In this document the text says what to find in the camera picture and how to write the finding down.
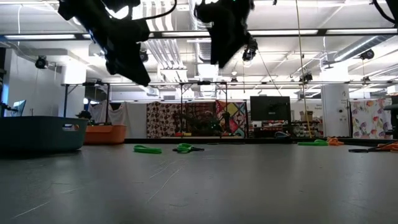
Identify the white cloth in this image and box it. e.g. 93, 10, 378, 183
88, 101, 147, 139

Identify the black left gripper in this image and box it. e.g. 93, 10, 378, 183
58, 0, 152, 87

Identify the cluttered low shelf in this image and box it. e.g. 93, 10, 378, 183
248, 119, 323, 139

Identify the black monitor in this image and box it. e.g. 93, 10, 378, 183
249, 95, 292, 122

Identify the brown circle-patterned cloth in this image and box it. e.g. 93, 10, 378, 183
146, 101, 216, 139

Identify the cardboard box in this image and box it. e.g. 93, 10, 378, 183
299, 110, 314, 123

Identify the colourful geometric cloth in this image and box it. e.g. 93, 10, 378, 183
215, 99, 249, 138

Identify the thin yellowish pole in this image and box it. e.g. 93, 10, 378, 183
294, 0, 313, 139

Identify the dark rubber band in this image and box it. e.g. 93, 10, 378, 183
172, 146, 205, 153
348, 146, 386, 154

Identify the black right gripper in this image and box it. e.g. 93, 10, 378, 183
195, 0, 254, 68

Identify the orange plastic basket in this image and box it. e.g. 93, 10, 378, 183
83, 124, 128, 145

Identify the person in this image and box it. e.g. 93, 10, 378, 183
197, 109, 220, 135
76, 110, 93, 121

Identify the black table mat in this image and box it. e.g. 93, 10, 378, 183
0, 138, 398, 224

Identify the laptop screen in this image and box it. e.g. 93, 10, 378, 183
11, 99, 27, 118

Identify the blue-grey plastic basket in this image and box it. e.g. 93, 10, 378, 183
0, 115, 90, 153

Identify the floral curtain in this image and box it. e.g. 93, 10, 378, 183
349, 98, 393, 139

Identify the white pillar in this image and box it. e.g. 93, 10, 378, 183
320, 83, 351, 138

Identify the orange rubber band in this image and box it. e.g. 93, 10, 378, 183
377, 140, 398, 152
326, 136, 345, 147

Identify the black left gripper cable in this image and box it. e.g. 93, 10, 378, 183
133, 0, 178, 21

